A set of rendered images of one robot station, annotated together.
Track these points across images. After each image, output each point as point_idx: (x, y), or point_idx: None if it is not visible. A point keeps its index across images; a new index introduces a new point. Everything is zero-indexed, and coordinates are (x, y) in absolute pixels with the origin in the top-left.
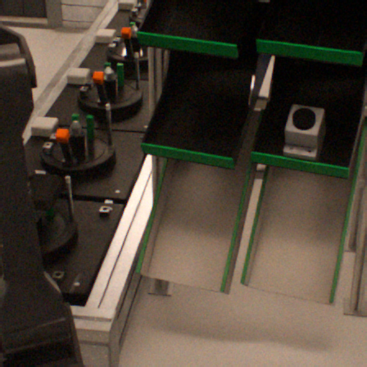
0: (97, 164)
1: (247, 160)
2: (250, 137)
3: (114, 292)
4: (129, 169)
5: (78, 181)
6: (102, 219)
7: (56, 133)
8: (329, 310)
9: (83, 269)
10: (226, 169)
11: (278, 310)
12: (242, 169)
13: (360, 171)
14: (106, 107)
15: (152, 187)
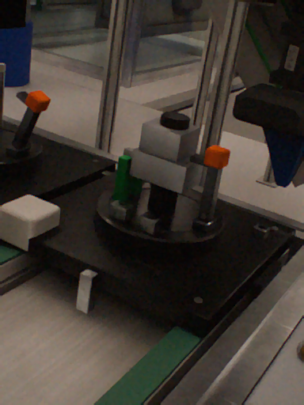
0: (39, 143)
1: (272, 47)
2: (260, 24)
3: (286, 220)
4: (52, 145)
5: (43, 171)
6: (147, 183)
7: (36, 97)
8: (267, 190)
9: (245, 217)
10: (268, 60)
11: (256, 206)
12: (276, 56)
13: (209, 75)
14: (1, 68)
15: (222, 104)
